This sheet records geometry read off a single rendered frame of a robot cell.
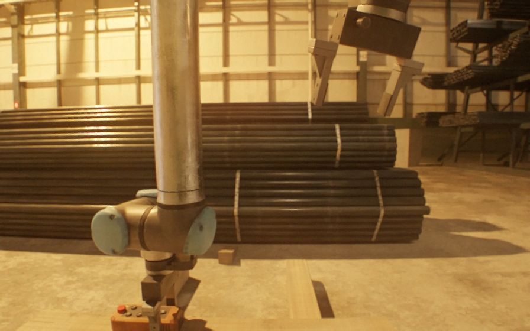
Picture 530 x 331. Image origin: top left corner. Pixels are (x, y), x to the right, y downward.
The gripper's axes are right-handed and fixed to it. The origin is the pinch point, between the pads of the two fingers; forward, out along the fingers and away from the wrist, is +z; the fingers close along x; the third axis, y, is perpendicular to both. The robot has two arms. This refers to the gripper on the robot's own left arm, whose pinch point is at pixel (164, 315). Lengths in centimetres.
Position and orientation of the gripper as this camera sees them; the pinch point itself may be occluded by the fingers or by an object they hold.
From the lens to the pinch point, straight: 83.3
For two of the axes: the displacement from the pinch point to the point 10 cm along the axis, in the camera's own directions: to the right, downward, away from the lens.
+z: 0.1, 10.0, 0.8
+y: -10.0, 0.1, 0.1
